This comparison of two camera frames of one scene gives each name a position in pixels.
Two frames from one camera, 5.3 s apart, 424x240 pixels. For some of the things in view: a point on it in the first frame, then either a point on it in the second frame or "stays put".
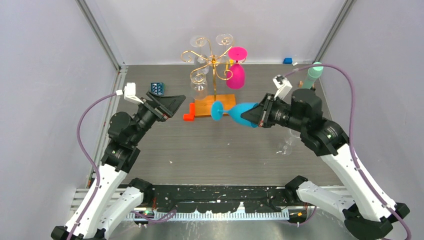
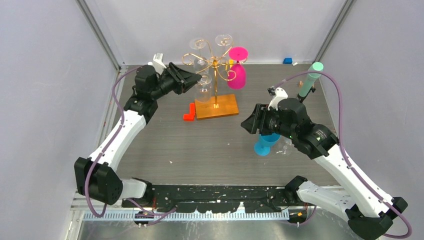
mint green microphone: [314, 73] stays put
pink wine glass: [235, 73] stays put
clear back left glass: [201, 61] stays put
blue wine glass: [217, 111] → [262, 147]
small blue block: [288, 60] stays put
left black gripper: [167, 105] → [184, 80]
